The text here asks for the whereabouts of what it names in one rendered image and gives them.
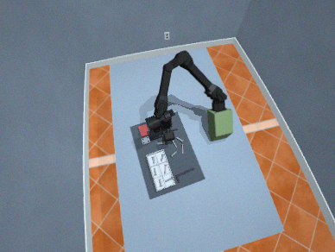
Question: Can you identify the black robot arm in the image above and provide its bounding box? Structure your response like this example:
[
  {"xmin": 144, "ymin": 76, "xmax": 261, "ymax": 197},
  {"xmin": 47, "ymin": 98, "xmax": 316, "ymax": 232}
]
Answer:
[{"xmin": 145, "ymin": 51, "xmax": 227, "ymax": 133}]

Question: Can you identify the red block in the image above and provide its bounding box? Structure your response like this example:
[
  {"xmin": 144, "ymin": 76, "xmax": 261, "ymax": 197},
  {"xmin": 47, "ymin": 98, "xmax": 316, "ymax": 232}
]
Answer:
[{"xmin": 139, "ymin": 124, "xmax": 149, "ymax": 137}]

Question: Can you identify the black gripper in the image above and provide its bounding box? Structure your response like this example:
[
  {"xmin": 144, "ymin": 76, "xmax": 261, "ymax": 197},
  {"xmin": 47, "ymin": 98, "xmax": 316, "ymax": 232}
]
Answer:
[{"xmin": 161, "ymin": 120, "xmax": 175, "ymax": 142}]

